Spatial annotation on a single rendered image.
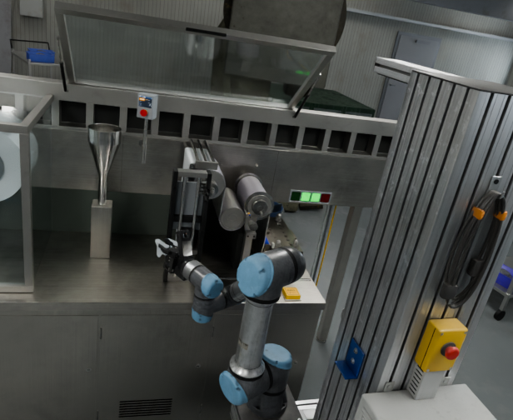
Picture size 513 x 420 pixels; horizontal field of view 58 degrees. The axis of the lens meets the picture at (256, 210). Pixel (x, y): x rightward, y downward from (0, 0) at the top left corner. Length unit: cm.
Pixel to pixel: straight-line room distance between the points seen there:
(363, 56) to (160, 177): 889
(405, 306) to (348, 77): 985
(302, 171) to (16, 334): 158
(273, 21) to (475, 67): 859
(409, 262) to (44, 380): 172
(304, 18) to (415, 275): 374
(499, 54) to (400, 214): 1190
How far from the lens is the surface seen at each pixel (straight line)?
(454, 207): 114
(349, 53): 1083
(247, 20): 463
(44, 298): 211
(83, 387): 241
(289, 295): 221
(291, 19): 466
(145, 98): 203
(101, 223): 228
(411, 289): 119
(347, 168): 269
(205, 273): 163
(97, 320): 216
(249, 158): 249
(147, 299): 209
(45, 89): 239
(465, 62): 1249
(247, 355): 151
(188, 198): 205
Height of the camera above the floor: 210
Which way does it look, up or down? 23 degrees down
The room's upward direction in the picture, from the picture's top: 10 degrees clockwise
